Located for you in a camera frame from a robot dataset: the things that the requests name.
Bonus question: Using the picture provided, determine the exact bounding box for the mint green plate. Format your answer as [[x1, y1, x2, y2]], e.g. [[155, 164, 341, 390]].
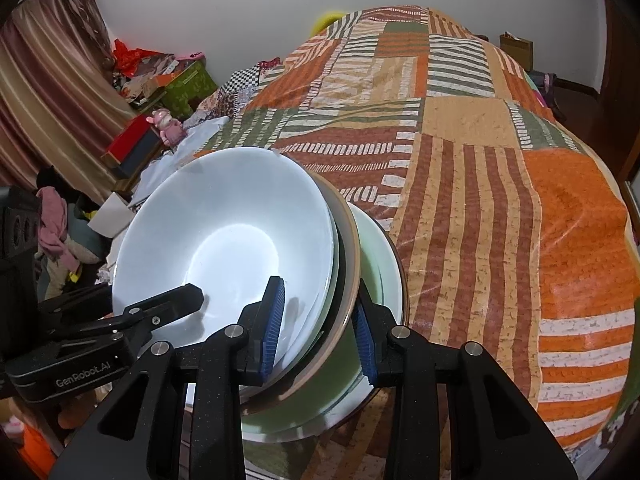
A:
[[240, 202, 410, 443]]

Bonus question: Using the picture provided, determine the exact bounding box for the grey backpack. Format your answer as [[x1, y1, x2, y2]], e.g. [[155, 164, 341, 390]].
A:
[[525, 70, 568, 121]]

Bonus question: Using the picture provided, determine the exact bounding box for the brown paper bag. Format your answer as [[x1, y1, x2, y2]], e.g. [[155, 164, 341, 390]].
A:
[[500, 31, 535, 72]]

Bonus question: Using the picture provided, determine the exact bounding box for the pink bowl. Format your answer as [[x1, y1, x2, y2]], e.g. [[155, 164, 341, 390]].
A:
[[270, 170, 362, 398]]

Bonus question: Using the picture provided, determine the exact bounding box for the pink garment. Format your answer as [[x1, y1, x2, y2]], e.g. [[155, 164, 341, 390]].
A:
[[36, 186, 81, 273]]

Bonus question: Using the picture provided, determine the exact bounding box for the white paper bag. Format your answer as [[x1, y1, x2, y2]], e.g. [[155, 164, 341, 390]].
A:
[[89, 192, 136, 241]]

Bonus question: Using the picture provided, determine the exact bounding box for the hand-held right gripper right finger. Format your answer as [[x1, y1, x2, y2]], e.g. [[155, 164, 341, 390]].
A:
[[351, 282, 581, 480]]

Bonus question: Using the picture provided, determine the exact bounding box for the black garment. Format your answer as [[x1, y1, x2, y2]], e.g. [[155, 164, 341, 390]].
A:
[[36, 165, 68, 191]]

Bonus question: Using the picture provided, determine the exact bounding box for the striped red gold curtain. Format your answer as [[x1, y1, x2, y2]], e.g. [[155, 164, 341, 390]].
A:
[[0, 0, 131, 201]]

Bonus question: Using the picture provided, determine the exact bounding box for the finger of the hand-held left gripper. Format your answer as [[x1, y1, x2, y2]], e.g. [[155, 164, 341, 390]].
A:
[[50, 283, 205, 346], [36, 282, 113, 333]]

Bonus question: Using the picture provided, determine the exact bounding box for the green cardboard box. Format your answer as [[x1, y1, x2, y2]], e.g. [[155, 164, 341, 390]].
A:
[[162, 57, 219, 121]]

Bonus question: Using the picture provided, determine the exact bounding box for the red box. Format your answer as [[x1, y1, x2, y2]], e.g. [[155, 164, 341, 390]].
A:
[[101, 115, 163, 179]]

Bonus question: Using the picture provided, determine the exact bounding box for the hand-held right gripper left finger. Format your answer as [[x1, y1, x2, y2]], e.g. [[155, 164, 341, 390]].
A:
[[50, 276, 287, 480]]

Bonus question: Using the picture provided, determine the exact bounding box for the yellow hoop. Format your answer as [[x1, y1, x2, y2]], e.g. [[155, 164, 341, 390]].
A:
[[312, 10, 346, 36]]

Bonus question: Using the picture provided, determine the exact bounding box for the green floral bedsheet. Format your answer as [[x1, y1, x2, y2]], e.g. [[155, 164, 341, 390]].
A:
[[597, 390, 633, 451]]

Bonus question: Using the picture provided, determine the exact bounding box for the red plastic bag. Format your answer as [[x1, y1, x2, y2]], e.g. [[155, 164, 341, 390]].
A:
[[112, 38, 161, 78]]

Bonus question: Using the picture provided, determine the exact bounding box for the checkered patchwork quilt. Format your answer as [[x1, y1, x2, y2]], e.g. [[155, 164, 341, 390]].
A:
[[192, 57, 283, 121]]

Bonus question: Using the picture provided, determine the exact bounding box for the pink plush toy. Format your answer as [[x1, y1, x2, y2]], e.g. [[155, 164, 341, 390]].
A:
[[145, 107, 188, 146]]

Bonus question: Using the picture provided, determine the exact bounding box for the light blue cloth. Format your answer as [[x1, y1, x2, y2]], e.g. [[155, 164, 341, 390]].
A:
[[135, 117, 231, 206]]

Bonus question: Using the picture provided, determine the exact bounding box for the striped patchwork bedspread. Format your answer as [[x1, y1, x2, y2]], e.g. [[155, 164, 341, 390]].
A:
[[192, 5, 636, 480]]

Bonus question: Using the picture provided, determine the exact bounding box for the white dotted bowl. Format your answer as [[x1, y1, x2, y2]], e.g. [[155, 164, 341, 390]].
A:
[[111, 147, 341, 388]]

